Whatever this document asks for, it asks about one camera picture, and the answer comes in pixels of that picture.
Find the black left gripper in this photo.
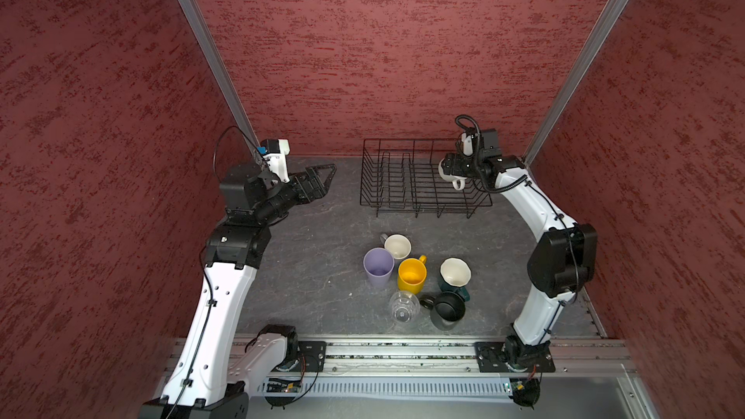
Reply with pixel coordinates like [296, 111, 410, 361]
[255, 165, 337, 223]

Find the white mug red inside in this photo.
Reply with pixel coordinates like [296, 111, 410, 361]
[438, 162, 468, 191]

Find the dark green white-inside mug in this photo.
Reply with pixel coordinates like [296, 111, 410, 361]
[438, 257, 471, 302]

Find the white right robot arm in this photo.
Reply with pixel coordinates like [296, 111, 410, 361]
[440, 153, 598, 371]

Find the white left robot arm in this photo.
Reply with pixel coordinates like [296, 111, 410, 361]
[139, 163, 336, 418]

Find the small cream mug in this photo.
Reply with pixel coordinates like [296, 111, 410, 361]
[380, 234, 412, 261]

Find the lilac plastic cup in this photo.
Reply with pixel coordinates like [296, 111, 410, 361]
[363, 248, 396, 288]

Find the yellow mug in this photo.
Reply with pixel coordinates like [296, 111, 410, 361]
[397, 255, 428, 295]

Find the black mug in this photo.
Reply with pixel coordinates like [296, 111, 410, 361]
[419, 292, 467, 331]

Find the clear glass cup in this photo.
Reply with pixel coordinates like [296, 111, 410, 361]
[389, 291, 421, 324]

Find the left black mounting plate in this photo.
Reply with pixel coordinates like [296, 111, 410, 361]
[291, 341, 328, 374]

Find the black mounting plate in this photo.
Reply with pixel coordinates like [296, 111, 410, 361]
[475, 338, 556, 374]
[291, 341, 328, 374]

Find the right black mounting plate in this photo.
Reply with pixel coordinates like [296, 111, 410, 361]
[475, 338, 556, 374]

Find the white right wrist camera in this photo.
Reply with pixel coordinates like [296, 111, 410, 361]
[460, 129, 502, 158]

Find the black wire dish rack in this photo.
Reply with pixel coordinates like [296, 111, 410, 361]
[360, 139, 493, 218]

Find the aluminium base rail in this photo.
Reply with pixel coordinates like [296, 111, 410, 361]
[162, 336, 638, 400]

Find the left aluminium corner post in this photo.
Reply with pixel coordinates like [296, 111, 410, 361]
[178, 0, 260, 162]

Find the aluminium corner post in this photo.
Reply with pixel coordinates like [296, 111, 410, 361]
[178, 0, 260, 162]
[524, 0, 630, 166]

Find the right aluminium corner post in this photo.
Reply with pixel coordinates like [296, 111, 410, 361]
[524, 0, 630, 166]

